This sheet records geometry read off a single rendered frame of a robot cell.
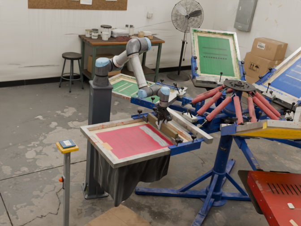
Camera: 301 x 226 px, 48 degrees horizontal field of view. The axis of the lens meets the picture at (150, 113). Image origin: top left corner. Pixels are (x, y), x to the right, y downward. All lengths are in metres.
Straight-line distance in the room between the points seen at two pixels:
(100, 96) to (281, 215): 1.81
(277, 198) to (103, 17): 5.11
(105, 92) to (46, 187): 1.27
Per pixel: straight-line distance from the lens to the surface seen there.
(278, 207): 2.11
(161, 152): 2.55
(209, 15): 8.08
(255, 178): 2.29
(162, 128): 2.81
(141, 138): 2.76
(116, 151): 2.56
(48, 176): 3.94
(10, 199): 3.68
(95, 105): 3.11
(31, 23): 6.13
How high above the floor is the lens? 2.29
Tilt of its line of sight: 24 degrees down
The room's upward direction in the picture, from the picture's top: 7 degrees clockwise
